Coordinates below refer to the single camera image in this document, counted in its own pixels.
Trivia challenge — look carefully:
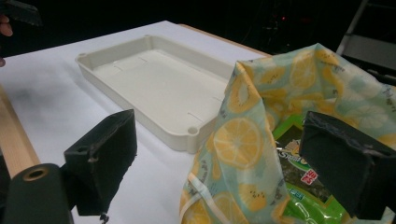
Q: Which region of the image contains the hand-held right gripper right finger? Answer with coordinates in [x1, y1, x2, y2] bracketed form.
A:
[298, 110, 396, 221]

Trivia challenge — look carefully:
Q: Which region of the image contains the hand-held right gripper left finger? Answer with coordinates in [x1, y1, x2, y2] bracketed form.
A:
[63, 108, 138, 217]

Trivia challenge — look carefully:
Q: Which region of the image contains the green snack packet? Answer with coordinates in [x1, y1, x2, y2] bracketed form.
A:
[272, 114, 354, 224]

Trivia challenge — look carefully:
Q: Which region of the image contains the white plastic tray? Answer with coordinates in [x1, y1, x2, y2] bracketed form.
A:
[75, 34, 235, 154]

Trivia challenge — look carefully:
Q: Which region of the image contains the lemon print fabric bag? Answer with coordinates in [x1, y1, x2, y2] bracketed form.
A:
[179, 42, 396, 224]

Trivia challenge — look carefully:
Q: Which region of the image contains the grey metal stand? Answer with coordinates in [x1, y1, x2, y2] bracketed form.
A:
[335, 0, 396, 86]

